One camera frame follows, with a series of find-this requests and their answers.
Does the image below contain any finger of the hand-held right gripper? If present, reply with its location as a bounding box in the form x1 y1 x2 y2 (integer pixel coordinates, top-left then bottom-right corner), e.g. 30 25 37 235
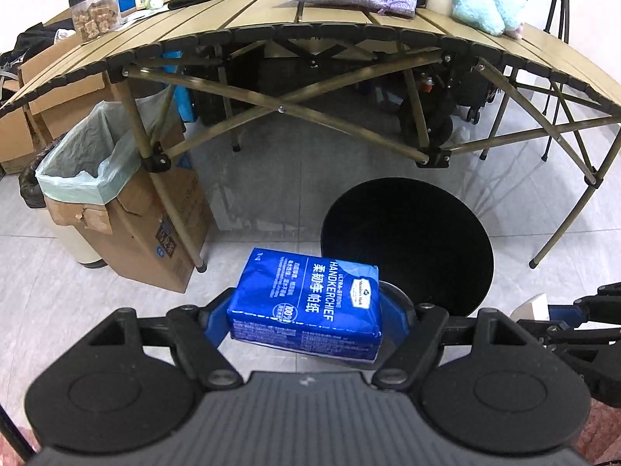
548 282 621 327
514 319 621 407

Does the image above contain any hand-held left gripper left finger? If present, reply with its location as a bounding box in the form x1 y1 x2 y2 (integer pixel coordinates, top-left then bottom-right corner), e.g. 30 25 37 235
85 287 244 393

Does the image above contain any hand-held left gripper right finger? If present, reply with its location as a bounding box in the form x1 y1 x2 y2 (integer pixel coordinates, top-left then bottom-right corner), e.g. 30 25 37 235
370 282 538 392

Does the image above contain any black round trash bin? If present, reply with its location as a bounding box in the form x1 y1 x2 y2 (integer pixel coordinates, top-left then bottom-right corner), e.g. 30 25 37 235
320 178 494 318

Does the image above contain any blue tissue pack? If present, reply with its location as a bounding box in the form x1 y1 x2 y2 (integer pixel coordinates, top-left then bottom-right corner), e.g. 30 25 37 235
226 247 382 364

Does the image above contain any cardboard box with bag liner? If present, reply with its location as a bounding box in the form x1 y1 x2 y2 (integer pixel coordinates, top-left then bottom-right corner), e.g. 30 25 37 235
46 102 217 294

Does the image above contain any white waste bin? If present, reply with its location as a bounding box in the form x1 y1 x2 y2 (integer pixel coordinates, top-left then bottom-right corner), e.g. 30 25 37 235
46 206 108 269

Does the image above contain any black cart with wheels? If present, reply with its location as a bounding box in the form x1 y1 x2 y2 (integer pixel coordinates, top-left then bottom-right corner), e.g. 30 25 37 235
361 56 459 149

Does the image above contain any green plastic bag liner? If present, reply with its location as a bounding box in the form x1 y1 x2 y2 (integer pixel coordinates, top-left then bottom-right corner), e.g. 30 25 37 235
36 97 182 207

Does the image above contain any black storage case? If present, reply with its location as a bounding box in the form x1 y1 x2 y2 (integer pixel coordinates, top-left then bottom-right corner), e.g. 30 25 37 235
194 53 265 124

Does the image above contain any blue plastic crate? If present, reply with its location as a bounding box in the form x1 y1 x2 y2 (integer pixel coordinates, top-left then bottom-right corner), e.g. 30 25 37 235
167 51 197 122

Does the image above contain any black garbage bag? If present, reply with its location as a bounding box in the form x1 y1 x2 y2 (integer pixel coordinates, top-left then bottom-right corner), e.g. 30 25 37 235
18 162 47 209

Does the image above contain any open cardboard box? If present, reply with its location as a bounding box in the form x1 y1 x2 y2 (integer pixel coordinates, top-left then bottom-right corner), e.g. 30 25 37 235
19 41 124 141
0 78 42 176

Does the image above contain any tan slatted folding table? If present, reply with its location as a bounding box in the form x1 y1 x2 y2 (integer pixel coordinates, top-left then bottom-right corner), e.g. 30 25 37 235
0 0 621 273

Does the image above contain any clear snack jar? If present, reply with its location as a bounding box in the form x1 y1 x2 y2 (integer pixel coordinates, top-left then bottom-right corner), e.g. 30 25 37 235
69 0 122 42

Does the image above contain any blue plush toy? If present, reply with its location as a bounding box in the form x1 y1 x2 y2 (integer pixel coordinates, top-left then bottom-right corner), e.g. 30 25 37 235
449 0 527 40

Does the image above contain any black clothing pile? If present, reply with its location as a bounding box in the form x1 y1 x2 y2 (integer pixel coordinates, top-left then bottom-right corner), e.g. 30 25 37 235
12 24 73 64

